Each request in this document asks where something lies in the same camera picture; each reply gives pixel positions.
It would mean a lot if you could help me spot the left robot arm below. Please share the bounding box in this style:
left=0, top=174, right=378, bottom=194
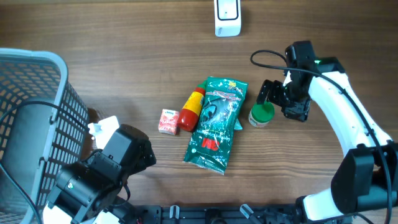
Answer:
left=42, top=124, right=156, bottom=223

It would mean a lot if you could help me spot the red chili sauce bottle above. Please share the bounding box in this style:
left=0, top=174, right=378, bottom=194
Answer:
left=177, top=80, right=207, bottom=132

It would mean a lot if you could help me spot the white barcode scanner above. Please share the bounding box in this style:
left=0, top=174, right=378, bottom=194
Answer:
left=214, top=0, right=242, bottom=37

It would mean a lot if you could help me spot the green 3M gloves packet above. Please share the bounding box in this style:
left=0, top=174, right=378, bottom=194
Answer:
left=183, top=77, right=248, bottom=174

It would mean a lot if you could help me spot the small red white carton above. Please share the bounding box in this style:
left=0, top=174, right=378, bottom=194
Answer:
left=158, top=109, right=179, bottom=135

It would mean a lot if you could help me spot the grey plastic shopping basket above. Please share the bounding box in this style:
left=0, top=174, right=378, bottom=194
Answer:
left=1, top=48, right=89, bottom=223

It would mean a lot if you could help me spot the green lid jar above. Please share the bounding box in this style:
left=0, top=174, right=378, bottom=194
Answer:
left=248, top=101, right=275, bottom=128

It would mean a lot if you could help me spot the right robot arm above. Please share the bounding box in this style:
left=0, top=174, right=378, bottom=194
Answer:
left=256, top=40, right=397, bottom=223

